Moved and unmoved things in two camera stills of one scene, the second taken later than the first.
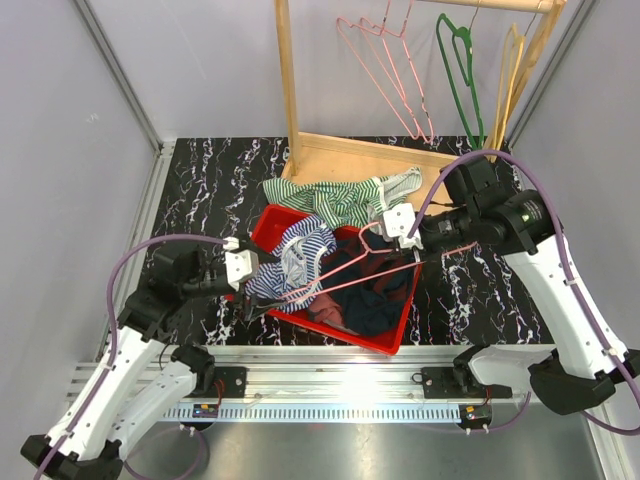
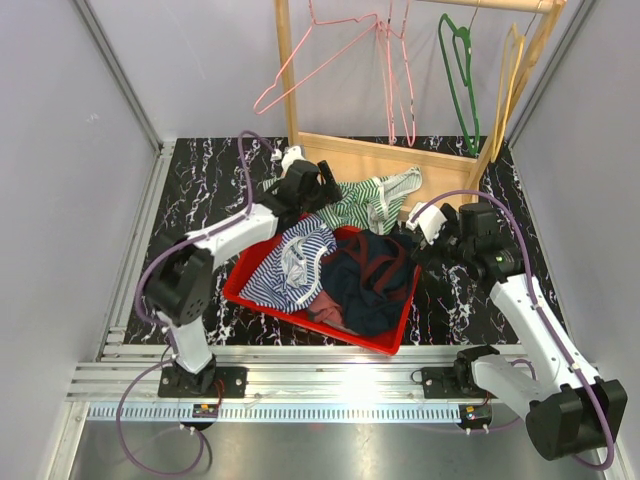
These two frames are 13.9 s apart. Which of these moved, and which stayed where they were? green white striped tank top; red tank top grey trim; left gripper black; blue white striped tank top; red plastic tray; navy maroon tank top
Moved: left gripper black
Stayed: navy maroon tank top; green white striped tank top; red plastic tray; red tank top grey trim; blue white striped tank top
